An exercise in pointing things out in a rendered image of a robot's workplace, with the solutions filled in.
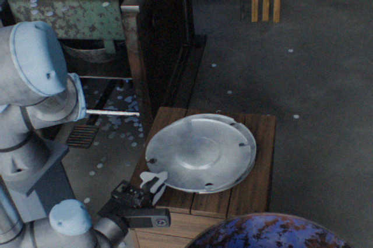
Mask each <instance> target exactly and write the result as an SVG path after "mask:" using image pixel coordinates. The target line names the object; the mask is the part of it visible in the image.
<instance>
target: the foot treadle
mask: <svg viewBox="0 0 373 248"><path fill-rule="evenodd" d="M117 82H118V79H111V81H110V83H109V84H108V85H107V87H106V89H105V90H104V92H103V94H102V96H101V98H100V100H99V102H98V103H97V105H96V107H95V109H103V108H104V106H105V104H106V102H107V100H108V98H109V96H110V95H111V93H112V91H113V89H114V88H115V86H116V84H117ZM98 117H99V115H93V114H91V116H90V117H89V119H88V121H87V122H86V124H85V125H75V126H74V127H73V129H72V131H71V133H70V135H69V136H68V138H67V140H66V142H65V144H64V145H67V146H68V147H69V148H85V149H87V148H90V146H92V144H93V141H94V139H95V137H96V135H97V132H98V130H99V127H98V126H96V125H94V124H95V123H96V121H97V119H98Z"/></svg>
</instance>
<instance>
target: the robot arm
mask: <svg viewBox="0 0 373 248"><path fill-rule="evenodd" d="M85 116H86V104H85V99H84V95H83V90H82V86H81V83H80V80H79V77H78V75H77V74H76V73H68V71H67V67H66V62H65V57H64V54H63V51H62V48H61V45H60V43H59V41H57V37H56V35H55V33H54V32H53V30H52V28H51V27H50V26H49V25H48V24H47V23H46V22H43V21H39V20H38V21H37V22H21V23H18V24H16V25H13V26H6V27H1V28H0V248H117V247H118V245H119V244H120V243H121V242H122V241H123V239H124V238H125V237H126V236H127V234H128V233H129V230H128V229H134V228H169V227H170V225H171V215H170V210H169V209H168V208H155V207H156V205H157V203H158V202H159V200H160V198H161V195H162V194H163V192H164V191H165V188H166V186H167V185H166V184H164V183H163V182H164V181H165V180H166V179H167V178H168V172H161V173H159V174H156V173H149V172H143V173H141V174H140V177H141V178H142V180H143V182H142V183H141V185H140V188H141V189H138V188H137V187H136V186H134V185H132V184H131V183H130V182H127V181H125V180H122V181H121V183H120V184H119V185H118V186H117V187H116V188H115V189H114V190H113V191H112V192H111V199H110V200H109V201H107V202H106V203H105V204H104V205H103V206H102V208H101V209H100V211H99V212H98V213H97V214H96V215H97V217H98V221H97V222H96V223H95V224H94V225H93V224H92V218H91V216H90V215H89V213H88V212H87V209H86V207H85V205H84V204H83V203H82V202H80V201H78V200H72V199H70V200H64V201H62V202H60V203H59V204H56V205H55V206H54V207H53V208H52V210H51V212H50V216H49V217H46V218H42V219H37V220H34V221H30V222H25V223H24V222H23V219H22V218H21V216H20V214H19V211H18V209H17V207H16V205H15V203H14V201H13V198H12V196H11V194H10V192H9V190H8V189H7V187H6V185H5V183H4V180H5V181H17V180H23V179H26V178H29V177H31V176H33V174H35V173H36V172H38V171H39V170H40V169H41V168H43V167H44V165H45V164H46V163H47V161H48V159H49V155H50V152H49V149H48V147H47V144H46V142H45V141H44V140H43V139H42V138H41V137H40V136H39V135H38V134H37V133H36V132H35V131H34V130H35V129H39V128H42V127H48V126H53V125H57V124H60V123H65V122H71V121H77V120H78V119H82V118H84V117H85ZM121 184H124V185H126V186H124V185H123V186H122V187H121V190H122V191H121V192H119V191H116V190H117V188H118V187H119V186H120V185H121ZM114 196H116V197H117V198H115V197H114Z"/></svg>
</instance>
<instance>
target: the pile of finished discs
mask: <svg viewBox="0 0 373 248"><path fill-rule="evenodd" d="M191 119H210V120H214V121H219V122H223V123H226V124H228V125H230V126H233V127H234V128H236V129H237V130H239V131H240V132H241V133H242V134H243V135H244V137H245V138H246V140H247V144H244V143H240V144H239V147H242V148H243V147H246V145H249V146H251V162H250V164H249V165H248V167H247V170H246V171H245V172H244V174H243V175H242V176H241V177H240V178H239V179H237V180H236V181H235V182H233V183H231V184H229V185H227V186H225V187H223V188H221V189H217V190H212V188H213V186H214V185H213V184H212V183H207V184H206V185H205V186H206V188H207V189H209V190H210V191H208V192H196V194H209V193H217V192H222V191H224V190H227V189H230V188H232V187H233V186H235V185H237V184H239V183H240V182H241V181H242V180H244V179H245V178H246V177H247V176H248V174H249V173H251V171H252V169H253V167H254V164H255V158H256V142H255V139H254V137H253V135H252V133H251V131H250V130H248V129H247V128H246V127H245V126H244V125H243V124H242V123H240V124H239V123H237V122H236V121H234V119H231V118H228V117H227V116H224V115H218V114H197V115H191V116H187V117H186V118H183V119H180V120H178V121H176V122H179V121H184V122H186V124H185V126H186V127H191V126H192V124H191V123H189V121H191ZM176 122H174V123H176ZM172 124H173V123H172Z"/></svg>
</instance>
